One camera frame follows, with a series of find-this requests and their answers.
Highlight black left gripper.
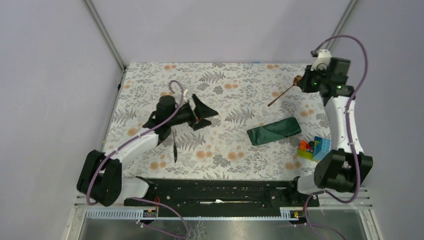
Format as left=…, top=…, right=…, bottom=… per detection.
left=168, top=94, right=218, bottom=131

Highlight copper spoon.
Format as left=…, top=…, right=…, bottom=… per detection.
left=267, top=75, right=303, bottom=107

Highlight black table knife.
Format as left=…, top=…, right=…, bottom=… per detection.
left=171, top=128, right=178, bottom=163

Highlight dark green cloth napkin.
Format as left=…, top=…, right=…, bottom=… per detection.
left=246, top=117, right=302, bottom=146

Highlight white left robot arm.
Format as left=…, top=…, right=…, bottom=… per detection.
left=76, top=94, right=219, bottom=207

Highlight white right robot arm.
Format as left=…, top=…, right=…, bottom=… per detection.
left=286, top=56, right=373, bottom=206

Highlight floral patterned table mat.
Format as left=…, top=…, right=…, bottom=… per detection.
left=101, top=63, right=330, bottom=180

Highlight colourful toy block stack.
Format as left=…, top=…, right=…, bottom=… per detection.
left=297, top=136, right=331, bottom=162

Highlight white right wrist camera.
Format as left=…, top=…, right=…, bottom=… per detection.
left=310, top=49, right=333, bottom=71

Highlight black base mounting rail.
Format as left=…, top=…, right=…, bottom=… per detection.
left=144, top=178, right=308, bottom=218

